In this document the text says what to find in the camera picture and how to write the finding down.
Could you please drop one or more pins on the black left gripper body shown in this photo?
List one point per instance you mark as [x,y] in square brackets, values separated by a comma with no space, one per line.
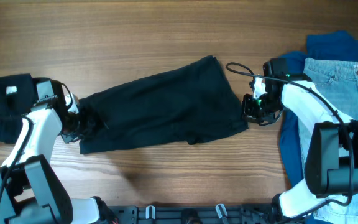
[70,132]

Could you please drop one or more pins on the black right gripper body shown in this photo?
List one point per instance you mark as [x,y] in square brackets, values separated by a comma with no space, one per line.
[261,109]

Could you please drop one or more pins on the black shorts white lining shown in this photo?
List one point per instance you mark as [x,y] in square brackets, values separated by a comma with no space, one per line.
[194,104]

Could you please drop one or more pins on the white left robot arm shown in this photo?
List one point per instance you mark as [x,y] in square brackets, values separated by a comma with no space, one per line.
[30,191]

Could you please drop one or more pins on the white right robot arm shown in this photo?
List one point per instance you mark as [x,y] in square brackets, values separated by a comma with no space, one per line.
[331,167]

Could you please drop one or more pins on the black folded garment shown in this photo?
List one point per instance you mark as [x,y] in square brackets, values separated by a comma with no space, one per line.
[17,95]

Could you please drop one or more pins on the light blue jeans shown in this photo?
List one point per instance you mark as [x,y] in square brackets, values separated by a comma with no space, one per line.
[337,81]

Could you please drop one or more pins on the blue shirt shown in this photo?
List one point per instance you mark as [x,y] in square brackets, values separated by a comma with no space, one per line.
[295,137]

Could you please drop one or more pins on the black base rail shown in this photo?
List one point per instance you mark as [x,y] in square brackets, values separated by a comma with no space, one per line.
[218,214]

